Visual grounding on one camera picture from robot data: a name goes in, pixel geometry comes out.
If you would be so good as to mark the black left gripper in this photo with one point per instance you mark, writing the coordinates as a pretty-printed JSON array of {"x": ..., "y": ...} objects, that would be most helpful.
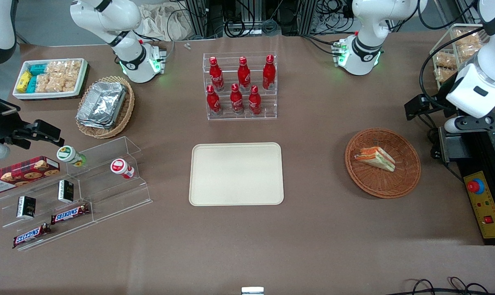
[{"x": 438, "y": 100}]

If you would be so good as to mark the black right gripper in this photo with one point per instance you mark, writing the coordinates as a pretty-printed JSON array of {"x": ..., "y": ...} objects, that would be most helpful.
[{"x": 2, "y": 122}]

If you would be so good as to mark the triangle sandwich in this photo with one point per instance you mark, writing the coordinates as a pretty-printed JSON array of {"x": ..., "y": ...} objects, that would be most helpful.
[{"x": 376, "y": 157}]

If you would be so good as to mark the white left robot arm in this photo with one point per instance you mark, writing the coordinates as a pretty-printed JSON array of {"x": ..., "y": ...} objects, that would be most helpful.
[{"x": 364, "y": 45}]

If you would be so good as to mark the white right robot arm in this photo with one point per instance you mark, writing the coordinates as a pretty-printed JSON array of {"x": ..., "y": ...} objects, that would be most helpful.
[{"x": 132, "y": 61}]

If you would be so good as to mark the white rectangular snack tray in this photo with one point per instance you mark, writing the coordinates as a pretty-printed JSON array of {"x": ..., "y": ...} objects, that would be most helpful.
[{"x": 51, "y": 95}]

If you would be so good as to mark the light oval wicker basket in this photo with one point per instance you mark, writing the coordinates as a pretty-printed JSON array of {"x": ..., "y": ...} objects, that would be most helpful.
[{"x": 122, "y": 119}]

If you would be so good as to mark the brown wicker basket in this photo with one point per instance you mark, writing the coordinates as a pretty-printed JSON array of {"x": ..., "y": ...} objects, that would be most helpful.
[{"x": 382, "y": 182}]

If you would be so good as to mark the beige plastic tray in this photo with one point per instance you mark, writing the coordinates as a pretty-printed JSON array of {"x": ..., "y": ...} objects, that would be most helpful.
[{"x": 236, "y": 174}]

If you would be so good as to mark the green lid cup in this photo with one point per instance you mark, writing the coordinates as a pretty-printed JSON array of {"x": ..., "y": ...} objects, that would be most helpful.
[{"x": 68, "y": 154}]

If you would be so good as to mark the bagged fried snack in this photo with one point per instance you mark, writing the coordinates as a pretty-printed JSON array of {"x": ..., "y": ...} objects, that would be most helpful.
[
  {"x": 444, "y": 74},
  {"x": 445, "y": 60},
  {"x": 468, "y": 52},
  {"x": 468, "y": 39}
]

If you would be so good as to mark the red tartan cookie box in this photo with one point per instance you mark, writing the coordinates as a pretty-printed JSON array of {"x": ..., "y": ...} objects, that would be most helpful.
[{"x": 22, "y": 174}]

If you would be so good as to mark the clear rice cracker bag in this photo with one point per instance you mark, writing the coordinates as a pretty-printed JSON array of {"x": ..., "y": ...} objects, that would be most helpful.
[
  {"x": 55, "y": 83},
  {"x": 55, "y": 67},
  {"x": 42, "y": 83},
  {"x": 73, "y": 69}
]

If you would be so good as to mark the grey metal block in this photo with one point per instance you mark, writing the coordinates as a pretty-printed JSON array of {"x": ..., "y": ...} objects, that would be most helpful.
[{"x": 452, "y": 147}]

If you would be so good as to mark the teal snack packet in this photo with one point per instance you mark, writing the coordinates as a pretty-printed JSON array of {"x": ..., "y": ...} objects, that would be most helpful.
[
  {"x": 38, "y": 69},
  {"x": 32, "y": 85}
]

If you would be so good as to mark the small black box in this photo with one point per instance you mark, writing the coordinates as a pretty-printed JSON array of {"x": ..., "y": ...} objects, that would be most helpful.
[
  {"x": 26, "y": 207},
  {"x": 66, "y": 191}
]

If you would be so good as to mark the yellow snack packet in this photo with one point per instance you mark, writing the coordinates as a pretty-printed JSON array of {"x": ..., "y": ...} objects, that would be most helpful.
[{"x": 23, "y": 81}]

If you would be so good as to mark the stacked aluminium foil trays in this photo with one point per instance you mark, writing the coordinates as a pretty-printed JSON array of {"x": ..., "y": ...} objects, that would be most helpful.
[{"x": 102, "y": 104}]

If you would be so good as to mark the black control cabinet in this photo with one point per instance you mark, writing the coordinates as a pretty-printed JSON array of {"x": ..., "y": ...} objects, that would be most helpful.
[{"x": 475, "y": 155}]

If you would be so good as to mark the red lid cup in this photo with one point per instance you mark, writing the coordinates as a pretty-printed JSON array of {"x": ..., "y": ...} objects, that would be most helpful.
[{"x": 119, "y": 166}]

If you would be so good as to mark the snickers bar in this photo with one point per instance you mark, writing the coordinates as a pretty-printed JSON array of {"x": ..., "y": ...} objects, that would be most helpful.
[
  {"x": 30, "y": 235},
  {"x": 69, "y": 214}
]

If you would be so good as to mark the clear acrylic stepped shelf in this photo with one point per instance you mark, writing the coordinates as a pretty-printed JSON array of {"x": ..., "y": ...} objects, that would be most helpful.
[{"x": 108, "y": 192}]

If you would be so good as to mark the red emergency stop button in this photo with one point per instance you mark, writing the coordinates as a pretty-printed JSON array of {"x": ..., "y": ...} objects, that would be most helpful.
[{"x": 475, "y": 186}]

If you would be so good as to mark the yellow control panel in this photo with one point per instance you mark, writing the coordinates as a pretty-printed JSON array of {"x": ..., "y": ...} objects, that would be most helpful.
[{"x": 487, "y": 209}]

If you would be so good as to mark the red cola bottle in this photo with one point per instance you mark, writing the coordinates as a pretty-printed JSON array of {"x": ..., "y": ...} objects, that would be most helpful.
[
  {"x": 216, "y": 76},
  {"x": 213, "y": 101},
  {"x": 269, "y": 73},
  {"x": 254, "y": 101},
  {"x": 244, "y": 76},
  {"x": 237, "y": 100}
]

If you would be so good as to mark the beige crumpled cloth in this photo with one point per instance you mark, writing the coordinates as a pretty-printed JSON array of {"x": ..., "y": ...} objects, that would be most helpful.
[{"x": 165, "y": 22}]

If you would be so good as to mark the clear acrylic bottle rack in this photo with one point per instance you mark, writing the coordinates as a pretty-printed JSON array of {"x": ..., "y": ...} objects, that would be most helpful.
[{"x": 239, "y": 116}]

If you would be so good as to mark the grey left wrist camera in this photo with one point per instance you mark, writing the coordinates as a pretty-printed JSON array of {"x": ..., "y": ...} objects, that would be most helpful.
[{"x": 456, "y": 124}]

